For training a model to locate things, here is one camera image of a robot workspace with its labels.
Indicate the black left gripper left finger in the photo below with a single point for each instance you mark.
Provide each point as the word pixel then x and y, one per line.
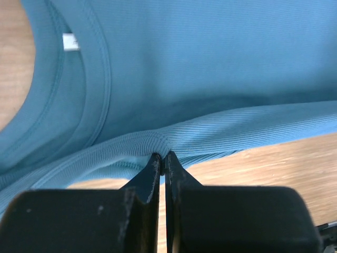
pixel 123 220

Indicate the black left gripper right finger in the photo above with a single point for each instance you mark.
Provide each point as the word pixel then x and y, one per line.
pixel 234 218

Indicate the blue tank top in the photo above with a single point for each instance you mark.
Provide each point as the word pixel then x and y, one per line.
pixel 117 81

